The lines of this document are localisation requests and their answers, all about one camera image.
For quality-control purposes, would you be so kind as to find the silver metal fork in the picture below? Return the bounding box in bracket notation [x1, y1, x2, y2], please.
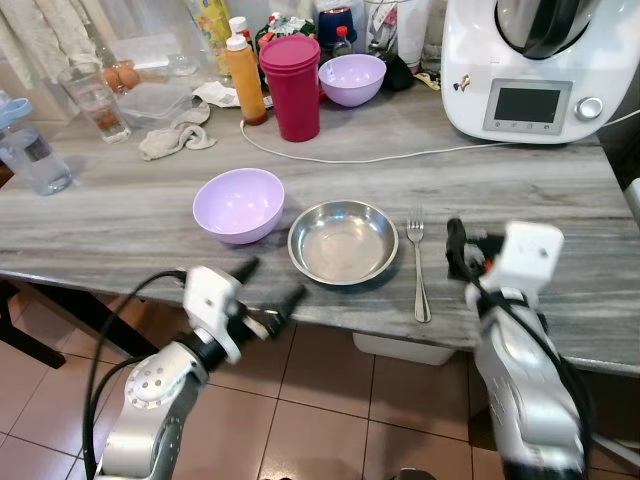
[405, 219, 433, 325]

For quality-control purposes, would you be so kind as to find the large lilac plastic bowl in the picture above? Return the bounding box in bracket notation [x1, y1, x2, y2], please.
[192, 167, 287, 247]

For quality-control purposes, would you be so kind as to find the stainless steel deep plate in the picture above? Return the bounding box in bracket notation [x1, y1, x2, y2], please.
[287, 199, 400, 288]

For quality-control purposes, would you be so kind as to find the white box under table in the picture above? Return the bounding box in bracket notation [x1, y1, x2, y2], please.
[351, 332, 457, 367]

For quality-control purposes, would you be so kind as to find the grey crumpled rag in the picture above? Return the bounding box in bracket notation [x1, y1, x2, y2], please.
[137, 99, 217, 162]

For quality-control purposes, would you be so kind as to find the small lilac plastic bowl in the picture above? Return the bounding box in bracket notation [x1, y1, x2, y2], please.
[317, 53, 388, 109]

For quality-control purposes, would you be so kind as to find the orange sauce squeeze bottle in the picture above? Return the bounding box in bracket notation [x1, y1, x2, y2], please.
[223, 34, 270, 127]

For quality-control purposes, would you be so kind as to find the magenta lidded plastic tumbler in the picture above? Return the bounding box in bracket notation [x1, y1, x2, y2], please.
[258, 34, 323, 144]

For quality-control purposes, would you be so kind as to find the clear plastic food container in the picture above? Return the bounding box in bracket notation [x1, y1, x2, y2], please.
[129, 81, 197, 130]

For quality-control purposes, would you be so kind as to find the white kitchen food processor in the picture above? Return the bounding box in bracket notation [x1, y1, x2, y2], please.
[440, 0, 640, 146]

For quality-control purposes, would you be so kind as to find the clear drinking glass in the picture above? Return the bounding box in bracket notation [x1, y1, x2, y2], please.
[61, 71, 133, 144]

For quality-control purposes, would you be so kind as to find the small red-capped bottle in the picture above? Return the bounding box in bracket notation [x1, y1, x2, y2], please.
[331, 25, 354, 60]

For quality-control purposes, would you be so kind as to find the brown egg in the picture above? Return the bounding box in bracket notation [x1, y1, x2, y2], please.
[102, 61, 142, 94]

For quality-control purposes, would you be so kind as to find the clear plastic water bottle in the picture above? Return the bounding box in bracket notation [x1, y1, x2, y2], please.
[0, 91, 74, 197]

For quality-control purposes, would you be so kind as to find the yellow food package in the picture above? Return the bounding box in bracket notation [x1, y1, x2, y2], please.
[189, 0, 234, 52]

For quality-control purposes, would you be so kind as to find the white lace curtain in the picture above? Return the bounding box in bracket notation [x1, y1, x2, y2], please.
[0, 0, 102, 87]

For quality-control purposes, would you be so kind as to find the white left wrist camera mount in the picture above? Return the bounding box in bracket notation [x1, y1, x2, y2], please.
[183, 266, 247, 364]

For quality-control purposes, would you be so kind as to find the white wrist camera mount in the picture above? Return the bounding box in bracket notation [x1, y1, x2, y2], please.
[489, 221, 565, 298]
[183, 266, 247, 364]

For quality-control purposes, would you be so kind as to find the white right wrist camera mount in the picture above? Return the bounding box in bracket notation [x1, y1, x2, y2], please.
[489, 221, 565, 298]

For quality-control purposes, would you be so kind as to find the white power cable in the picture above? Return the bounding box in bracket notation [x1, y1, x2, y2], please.
[239, 108, 640, 165]

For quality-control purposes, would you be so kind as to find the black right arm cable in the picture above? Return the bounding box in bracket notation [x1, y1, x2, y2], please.
[468, 282, 599, 471]

